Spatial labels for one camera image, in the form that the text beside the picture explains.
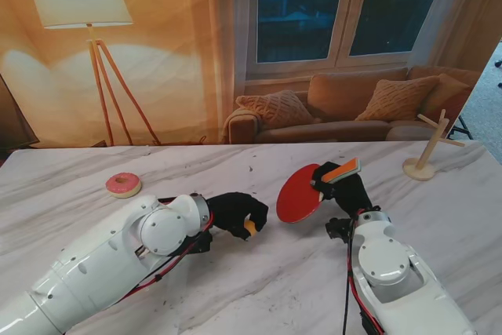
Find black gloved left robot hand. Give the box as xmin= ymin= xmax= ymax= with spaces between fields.
xmin=206 ymin=191 xmax=271 ymax=242

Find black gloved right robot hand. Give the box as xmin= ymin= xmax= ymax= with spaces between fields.
xmin=311 ymin=161 xmax=380 ymax=219

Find red and black ping pong bat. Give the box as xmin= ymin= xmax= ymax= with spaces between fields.
xmin=275 ymin=157 xmax=361 ymax=225

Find wooden mug tree stand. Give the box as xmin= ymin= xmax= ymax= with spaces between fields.
xmin=403 ymin=109 xmax=466 ymax=182

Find pink frosted toy donut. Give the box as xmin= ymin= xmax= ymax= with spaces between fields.
xmin=104 ymin=172 xmax=143 ymax=199

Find black tripod legs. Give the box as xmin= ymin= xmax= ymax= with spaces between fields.
xmin=450 ymin=115 xmax=475 ymax=140

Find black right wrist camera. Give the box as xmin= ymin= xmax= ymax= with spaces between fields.
xmin=325 ymin=217 xmax=356 ymax=244

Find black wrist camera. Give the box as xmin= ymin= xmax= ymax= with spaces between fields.
xmin=325 ymin=217 xmax=356 ymax=244
xmin=184 ymin=231 xmax=215 ymax=254

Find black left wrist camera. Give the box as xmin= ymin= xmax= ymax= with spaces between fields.
xmin=184 ymin=231 xmax=215 ymax=254

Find red black left arm cable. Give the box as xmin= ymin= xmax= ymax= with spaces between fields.
xmin=113 ymin=195 xmax=215 ymax=304

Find red black arm cable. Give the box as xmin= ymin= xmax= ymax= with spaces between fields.
xmin=340 ymin=217 xmax=387 ymax=335
xmin=113 ymin=195 xmax=215 ymax=304

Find red black right arm cable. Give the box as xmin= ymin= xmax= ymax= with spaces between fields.
xmin=340 ymin=217 xmax=387 ymax=335

